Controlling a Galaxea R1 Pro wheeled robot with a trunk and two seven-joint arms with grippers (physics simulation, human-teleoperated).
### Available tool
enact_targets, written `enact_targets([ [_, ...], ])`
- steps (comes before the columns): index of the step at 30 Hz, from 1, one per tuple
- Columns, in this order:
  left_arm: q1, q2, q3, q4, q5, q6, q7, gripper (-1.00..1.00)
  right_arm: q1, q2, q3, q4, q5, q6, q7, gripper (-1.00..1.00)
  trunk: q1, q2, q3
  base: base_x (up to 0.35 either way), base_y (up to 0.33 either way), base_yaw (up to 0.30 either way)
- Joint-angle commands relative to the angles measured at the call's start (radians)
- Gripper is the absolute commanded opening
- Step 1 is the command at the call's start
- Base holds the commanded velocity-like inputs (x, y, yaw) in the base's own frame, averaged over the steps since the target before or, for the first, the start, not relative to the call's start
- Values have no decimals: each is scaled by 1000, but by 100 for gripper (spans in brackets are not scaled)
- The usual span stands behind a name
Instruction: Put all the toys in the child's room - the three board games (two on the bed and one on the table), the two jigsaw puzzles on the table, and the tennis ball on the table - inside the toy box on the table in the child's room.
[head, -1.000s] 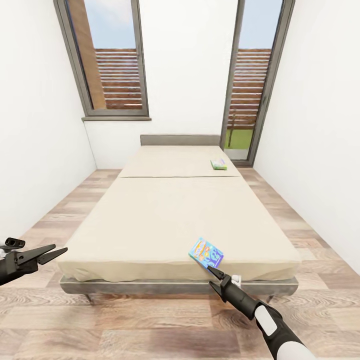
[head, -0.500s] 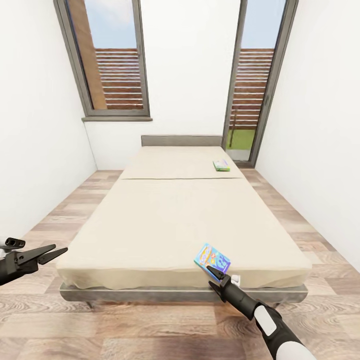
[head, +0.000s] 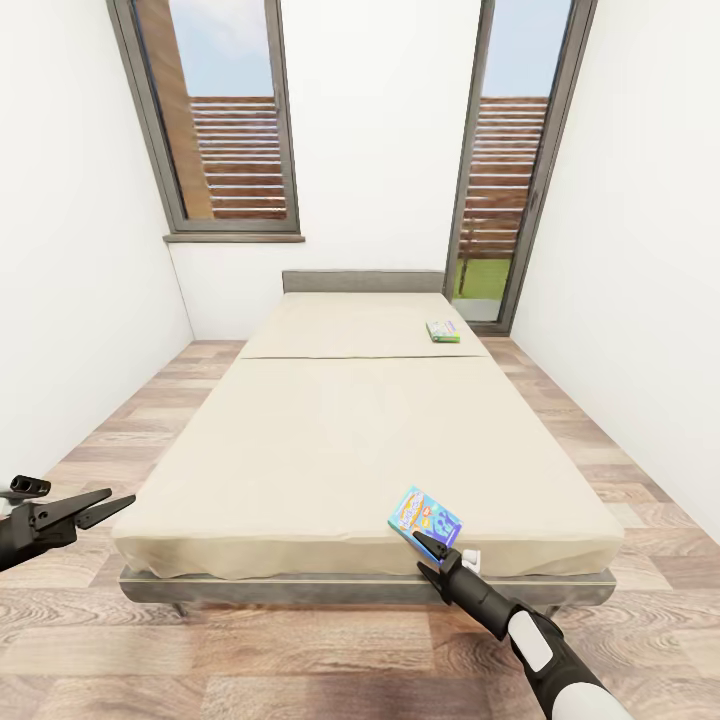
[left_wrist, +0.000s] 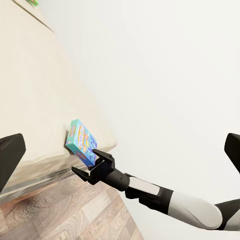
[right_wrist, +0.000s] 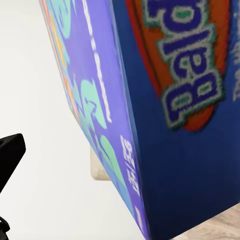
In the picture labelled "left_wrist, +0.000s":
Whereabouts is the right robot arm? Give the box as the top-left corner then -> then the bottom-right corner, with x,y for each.
71,149 -> 240,232

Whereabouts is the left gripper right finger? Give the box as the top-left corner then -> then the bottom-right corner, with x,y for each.
224,133 -> 240,173

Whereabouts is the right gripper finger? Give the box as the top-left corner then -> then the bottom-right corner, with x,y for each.
71,166 -> 95,183
92,149 -> 113,166

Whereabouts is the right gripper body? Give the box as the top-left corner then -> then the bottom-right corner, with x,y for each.
89,158 -> 123,188

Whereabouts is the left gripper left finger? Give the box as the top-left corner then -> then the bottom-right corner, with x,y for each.
0,133 -> 26,193

